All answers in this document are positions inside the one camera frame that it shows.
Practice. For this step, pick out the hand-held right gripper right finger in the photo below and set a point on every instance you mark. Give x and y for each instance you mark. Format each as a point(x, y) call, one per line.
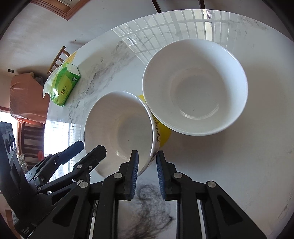
point(160, 177)

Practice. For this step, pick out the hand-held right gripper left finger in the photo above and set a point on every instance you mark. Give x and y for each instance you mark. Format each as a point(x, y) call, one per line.
point(135, 174)

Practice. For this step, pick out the large pink bowl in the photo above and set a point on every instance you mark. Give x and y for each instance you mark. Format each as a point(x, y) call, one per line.
point(195, 87)

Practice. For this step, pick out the dark wooden chair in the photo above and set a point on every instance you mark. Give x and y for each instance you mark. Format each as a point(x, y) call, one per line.
point(29, 137)
point(179, 4)

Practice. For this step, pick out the green tissue pack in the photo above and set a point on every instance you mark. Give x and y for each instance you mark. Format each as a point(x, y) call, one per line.
point(65, 85)

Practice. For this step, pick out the wooden framed barred window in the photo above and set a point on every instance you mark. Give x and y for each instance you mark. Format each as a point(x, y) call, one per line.
point(66, 9)

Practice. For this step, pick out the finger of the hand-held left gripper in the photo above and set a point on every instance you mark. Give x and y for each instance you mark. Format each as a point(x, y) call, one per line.
point(91, 158)
point(71, 150)

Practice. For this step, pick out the light wooden chair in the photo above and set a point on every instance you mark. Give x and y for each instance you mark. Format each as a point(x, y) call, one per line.
point(60, 58)

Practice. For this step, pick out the white printed bowl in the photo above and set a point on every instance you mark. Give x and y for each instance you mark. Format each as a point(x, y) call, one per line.
point(119, 128)

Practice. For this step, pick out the orange cloth cover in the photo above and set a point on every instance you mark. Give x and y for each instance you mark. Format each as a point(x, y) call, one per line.
point(25, 98)

